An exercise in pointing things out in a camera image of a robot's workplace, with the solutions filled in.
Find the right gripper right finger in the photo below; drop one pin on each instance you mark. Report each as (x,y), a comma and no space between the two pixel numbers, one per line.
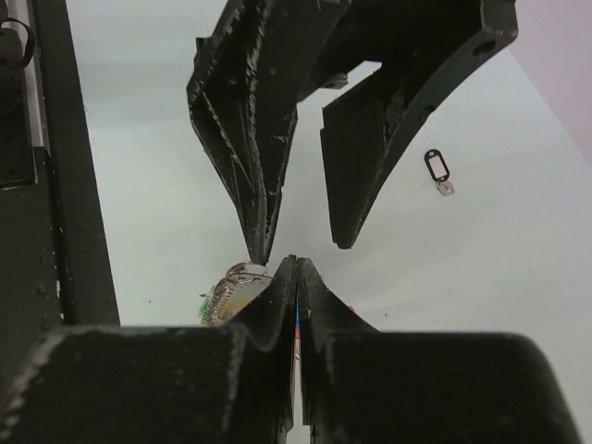
(362,385)

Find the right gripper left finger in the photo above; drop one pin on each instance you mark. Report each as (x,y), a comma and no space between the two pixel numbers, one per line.
(226,384)

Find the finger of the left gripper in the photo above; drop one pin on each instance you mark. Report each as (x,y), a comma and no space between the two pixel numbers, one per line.
(242,96)
(425,50)

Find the blue tag key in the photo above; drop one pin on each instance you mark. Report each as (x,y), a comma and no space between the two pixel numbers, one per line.
(298,333)

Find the metal keyring holder red handle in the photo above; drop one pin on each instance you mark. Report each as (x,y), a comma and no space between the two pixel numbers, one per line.
(241,284)

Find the black key tag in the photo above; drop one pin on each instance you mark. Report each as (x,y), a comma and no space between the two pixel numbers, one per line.
(439,172)

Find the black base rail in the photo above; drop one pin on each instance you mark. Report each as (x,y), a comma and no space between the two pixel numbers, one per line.
(55,267)

